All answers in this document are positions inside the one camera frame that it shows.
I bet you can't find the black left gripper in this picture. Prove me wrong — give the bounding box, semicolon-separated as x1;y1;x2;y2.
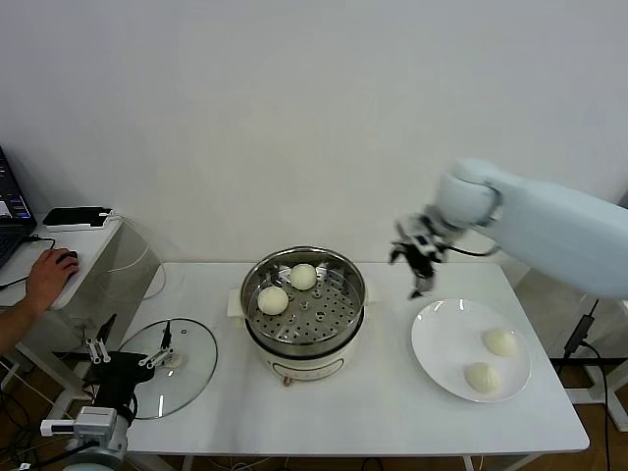
85;313;176;408

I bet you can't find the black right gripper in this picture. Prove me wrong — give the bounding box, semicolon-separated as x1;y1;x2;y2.
390;205;450;301

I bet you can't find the glass pot lid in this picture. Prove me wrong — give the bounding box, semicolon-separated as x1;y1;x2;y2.
120;317;220;420

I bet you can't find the white steamed baozi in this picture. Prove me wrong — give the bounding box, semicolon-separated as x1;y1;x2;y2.
288;263;319;290
257;287;289;316
483;328;519;358
464;362;502;396

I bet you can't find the perforated steel steamer basket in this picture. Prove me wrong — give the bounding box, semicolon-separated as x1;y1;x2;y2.
239;247;368;347

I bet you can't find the person's hand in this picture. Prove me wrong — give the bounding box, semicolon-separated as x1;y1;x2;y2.
25;247;80;315

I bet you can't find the white round plate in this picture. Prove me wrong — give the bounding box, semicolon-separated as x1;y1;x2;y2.
410;298;533;404

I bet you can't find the white electric cooker pot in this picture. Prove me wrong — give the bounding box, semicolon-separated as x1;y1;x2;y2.
226;277;383;389

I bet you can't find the black and white flat device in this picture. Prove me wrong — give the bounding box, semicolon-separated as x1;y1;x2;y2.
42;205;115;231

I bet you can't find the black laptop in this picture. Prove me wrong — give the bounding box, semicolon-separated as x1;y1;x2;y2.
0;145;39;270

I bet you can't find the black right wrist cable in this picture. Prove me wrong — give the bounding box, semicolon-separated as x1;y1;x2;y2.
444;242;501;257

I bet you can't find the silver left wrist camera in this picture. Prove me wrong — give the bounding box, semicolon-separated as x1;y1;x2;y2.
76;405;119;441

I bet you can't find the black mouse cable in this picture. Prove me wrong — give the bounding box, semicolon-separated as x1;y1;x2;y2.
0;234;56;290

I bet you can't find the black cable with adapter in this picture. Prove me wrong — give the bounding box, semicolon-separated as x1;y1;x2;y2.
562;296;628;438

